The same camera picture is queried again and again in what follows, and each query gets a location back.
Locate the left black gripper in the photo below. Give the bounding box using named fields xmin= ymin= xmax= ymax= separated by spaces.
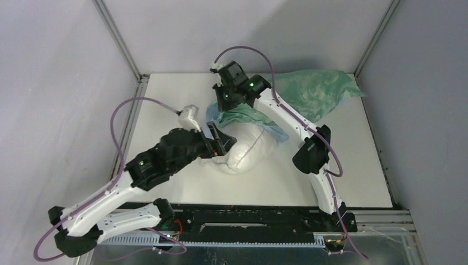
xmin=172 ymin=121 xmax=237 ymax=173

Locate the white pillow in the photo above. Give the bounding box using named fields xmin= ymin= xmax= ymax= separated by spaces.
xmin=199 ymin=123 xmax=278 ymax=175

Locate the light blue pillowcase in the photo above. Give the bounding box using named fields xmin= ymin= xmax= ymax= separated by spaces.
xmin=205 ymin=70 xmax=366 ymax=142

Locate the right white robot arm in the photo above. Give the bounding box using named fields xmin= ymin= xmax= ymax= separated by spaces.
xmin=210 ymin=61 xmax=343 ymax=231

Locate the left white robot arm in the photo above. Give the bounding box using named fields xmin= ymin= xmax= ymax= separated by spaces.
xmin=48 ymin=122 xmax=237 ymax=257

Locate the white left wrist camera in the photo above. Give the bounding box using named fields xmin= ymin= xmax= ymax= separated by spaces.
xmin=178 ymin=104 xmax=201 ymax=132

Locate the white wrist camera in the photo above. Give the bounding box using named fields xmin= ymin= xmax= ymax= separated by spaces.
xmin=178 ymin=104 xmax=201 ymax=132
xmin=209 ymin=62 xmax=224 ymax=73

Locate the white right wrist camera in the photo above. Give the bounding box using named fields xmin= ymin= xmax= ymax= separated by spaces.
xmin=209 ymin=62 xmax=224 ymax=73

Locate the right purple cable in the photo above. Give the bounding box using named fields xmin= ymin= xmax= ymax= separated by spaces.
xmin=214 ymin=46 xmax=369 ymax=261

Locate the purple cable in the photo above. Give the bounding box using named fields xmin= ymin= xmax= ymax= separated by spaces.
xmin=33 ymin=97 xmax=187 ymax=263
xmin=214 ymin=46 xmax=369 ymax=261

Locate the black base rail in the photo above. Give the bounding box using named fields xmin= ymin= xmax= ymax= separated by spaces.
xmin=156 ymin=204 xmax=358 ymax=244

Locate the aluminium frame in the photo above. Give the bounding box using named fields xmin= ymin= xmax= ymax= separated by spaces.
xmin=75 ymin=73 xmax=428 ymax=265

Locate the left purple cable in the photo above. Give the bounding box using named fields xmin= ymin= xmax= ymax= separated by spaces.
xmin=33 ymin=97 xmax=187 ymax=263

